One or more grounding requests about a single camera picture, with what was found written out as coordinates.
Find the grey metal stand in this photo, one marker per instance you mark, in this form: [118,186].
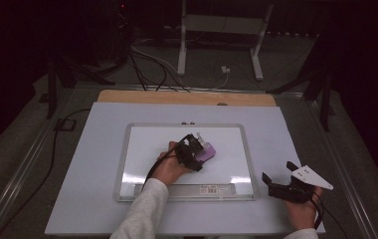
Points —
[181,49]

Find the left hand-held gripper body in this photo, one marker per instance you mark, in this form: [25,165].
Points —
[186,154]

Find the silver framed whiteboard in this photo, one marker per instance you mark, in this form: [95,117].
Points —
[150,149]

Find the black floor box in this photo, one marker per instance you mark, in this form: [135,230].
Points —
[66,124]

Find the black tripod stand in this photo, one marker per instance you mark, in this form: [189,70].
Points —
[324,106]

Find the person's left hand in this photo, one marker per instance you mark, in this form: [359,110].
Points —
[168,169]

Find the person's right hand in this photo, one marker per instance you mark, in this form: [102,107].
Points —
[301,212]

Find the purple whiteboard eraser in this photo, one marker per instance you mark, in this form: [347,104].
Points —
[209,152]

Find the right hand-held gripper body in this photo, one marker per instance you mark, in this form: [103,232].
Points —
[304,182]

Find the metal floor rail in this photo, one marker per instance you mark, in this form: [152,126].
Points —
[339,166]
[18,176]

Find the dark device with red light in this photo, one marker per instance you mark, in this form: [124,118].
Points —
[122,20]

